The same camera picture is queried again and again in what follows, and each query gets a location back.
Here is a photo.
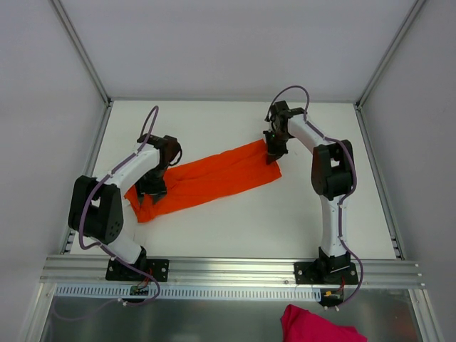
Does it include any aluminium frame post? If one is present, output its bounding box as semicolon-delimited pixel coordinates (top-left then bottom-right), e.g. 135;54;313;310
354;0;428;110
49;0;112;107

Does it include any pink t-shirt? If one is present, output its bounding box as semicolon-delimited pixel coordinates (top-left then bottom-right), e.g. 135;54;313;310
281;304;368;342

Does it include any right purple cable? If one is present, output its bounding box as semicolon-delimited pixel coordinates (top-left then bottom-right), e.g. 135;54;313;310
265;85;364;286

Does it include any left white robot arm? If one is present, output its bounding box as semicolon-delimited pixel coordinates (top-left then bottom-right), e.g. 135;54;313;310
68;134;182;282

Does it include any orange t-shirt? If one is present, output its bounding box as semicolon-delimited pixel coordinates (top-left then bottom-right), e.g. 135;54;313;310
124;140;281;223

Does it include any slotted white cable duct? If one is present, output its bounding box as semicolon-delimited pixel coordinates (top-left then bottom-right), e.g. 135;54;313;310
54;284;321;303

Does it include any left aluminium frame post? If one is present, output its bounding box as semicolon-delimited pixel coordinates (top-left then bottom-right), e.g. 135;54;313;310
49;0;112;107

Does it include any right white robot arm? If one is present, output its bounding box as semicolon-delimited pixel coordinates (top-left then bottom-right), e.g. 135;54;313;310
264;100;358;285

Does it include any right aluminium frame post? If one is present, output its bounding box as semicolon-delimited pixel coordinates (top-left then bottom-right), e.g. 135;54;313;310
354;0;428;110

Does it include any aluminium mounting rail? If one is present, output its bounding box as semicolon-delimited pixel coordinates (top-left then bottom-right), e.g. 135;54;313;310
40;254;425;289

